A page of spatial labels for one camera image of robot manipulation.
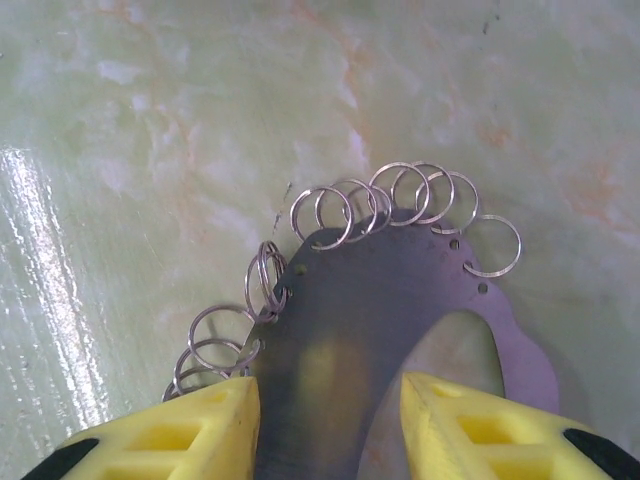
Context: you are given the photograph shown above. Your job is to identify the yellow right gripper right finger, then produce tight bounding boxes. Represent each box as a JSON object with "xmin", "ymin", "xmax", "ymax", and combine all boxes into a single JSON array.
[{"xmin": 401, "ymin": 372, "xmax": 640, "ymax": 480}]

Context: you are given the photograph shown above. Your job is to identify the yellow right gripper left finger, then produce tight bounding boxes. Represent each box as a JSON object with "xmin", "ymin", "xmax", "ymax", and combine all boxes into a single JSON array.
[{"xmin": 22, "ymin": 377, "xmax": 261, "ymax": 480}]

